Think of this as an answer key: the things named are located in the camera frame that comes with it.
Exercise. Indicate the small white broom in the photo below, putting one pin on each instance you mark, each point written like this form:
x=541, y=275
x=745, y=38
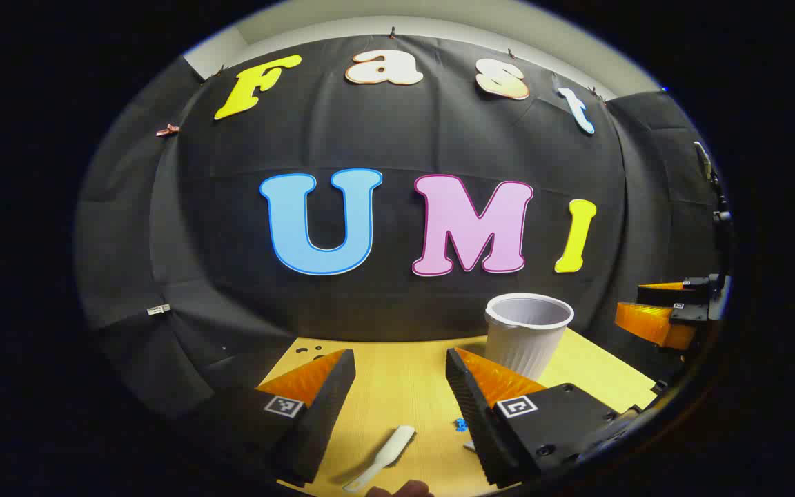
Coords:
x=390, y=445

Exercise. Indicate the white ribbed garbage bin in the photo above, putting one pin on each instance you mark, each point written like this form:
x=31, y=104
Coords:
x=528, y=338

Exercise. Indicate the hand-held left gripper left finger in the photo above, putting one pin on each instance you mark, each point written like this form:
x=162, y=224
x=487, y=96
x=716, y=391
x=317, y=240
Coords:
x=328, y=407

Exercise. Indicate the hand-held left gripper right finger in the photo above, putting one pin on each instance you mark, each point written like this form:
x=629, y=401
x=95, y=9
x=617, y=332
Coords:
x=473, y=414

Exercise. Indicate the wooden desktop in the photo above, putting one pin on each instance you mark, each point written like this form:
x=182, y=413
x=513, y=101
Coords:
x=404, y=386

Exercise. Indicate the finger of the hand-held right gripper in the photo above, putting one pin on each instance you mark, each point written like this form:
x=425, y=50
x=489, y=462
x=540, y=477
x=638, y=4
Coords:
x=666, y=291
x=653, y=324

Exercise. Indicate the blue paper trash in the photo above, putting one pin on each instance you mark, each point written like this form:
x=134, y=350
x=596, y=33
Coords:
x=461, y=424

